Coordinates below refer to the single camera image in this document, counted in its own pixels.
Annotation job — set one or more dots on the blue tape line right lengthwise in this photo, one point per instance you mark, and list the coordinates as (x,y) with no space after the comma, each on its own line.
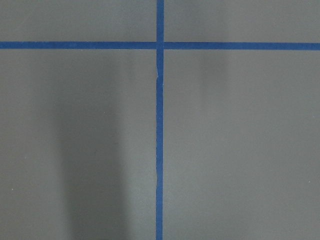
(159,118)

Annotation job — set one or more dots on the blue tape line right crosswise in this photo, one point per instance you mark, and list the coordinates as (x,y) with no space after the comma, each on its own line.
(143,45)

